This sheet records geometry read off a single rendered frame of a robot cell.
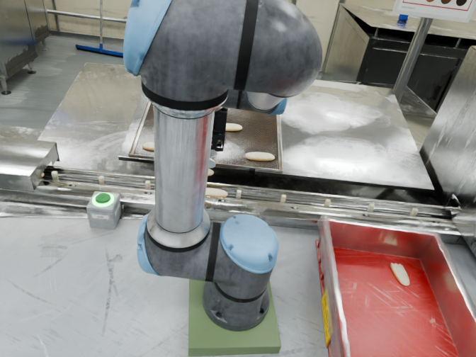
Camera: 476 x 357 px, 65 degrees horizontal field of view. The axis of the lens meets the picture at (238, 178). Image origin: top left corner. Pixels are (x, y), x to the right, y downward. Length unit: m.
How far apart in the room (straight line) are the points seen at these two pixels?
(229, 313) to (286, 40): 0.56
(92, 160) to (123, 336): 0.67
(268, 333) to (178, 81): 0.59
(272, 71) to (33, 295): 0.76
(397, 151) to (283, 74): 1.06
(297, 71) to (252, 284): 0.43
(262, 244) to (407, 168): 0.83
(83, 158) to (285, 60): 1.03
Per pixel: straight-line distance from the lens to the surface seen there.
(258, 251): 0.69
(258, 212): 1.09
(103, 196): 1.07
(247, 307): 0.81
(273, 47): 0.43
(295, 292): 0.98
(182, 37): 0.43
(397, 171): 1.40
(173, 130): 0.51
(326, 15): 4.49
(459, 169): 1.34
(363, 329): 0.98
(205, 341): 0.84
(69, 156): 1.40
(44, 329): 0.94
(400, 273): 1.12
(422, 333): 1.04
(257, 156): 1.25
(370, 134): 1.50
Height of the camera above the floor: 1.59
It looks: 37 degrees down
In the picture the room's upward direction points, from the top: 8 degrees clockwise
